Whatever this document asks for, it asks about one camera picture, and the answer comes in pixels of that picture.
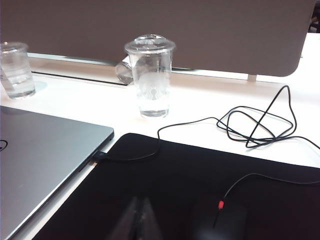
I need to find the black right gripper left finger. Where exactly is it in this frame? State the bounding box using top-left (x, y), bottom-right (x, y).
top-left (119, 196), bottom-right (141, 240)

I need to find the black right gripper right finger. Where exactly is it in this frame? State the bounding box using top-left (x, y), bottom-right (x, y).
top-left (141, 196), bottom-right (164, 240)

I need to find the silver closed laptop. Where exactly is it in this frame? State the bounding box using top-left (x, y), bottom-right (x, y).
top-left (0, 105), bottom-right (115, 240)

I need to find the tall clear logo cup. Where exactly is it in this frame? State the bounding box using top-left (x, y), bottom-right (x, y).
top-left (124, 34), bottom-right (177, 119)

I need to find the small clear plastic cup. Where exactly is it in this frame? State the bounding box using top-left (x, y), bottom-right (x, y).
top-left (0, 41), bottom-right (36, 100)

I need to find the black mouse pad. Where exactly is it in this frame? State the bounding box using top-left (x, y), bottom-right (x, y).
top-left (32, 132), bottom-right (320, 240)

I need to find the black computer mouse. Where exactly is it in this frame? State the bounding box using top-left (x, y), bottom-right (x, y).
top-left (191, 199), bottom-right (250, 240)

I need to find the brown fabric desk divider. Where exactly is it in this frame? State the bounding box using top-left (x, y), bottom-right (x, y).
top-left (0, 0), bottom-right (317, 77)

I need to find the black mouse cable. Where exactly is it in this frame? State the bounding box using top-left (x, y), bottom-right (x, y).
top-left (91, 84), bottom-right (320, 201)

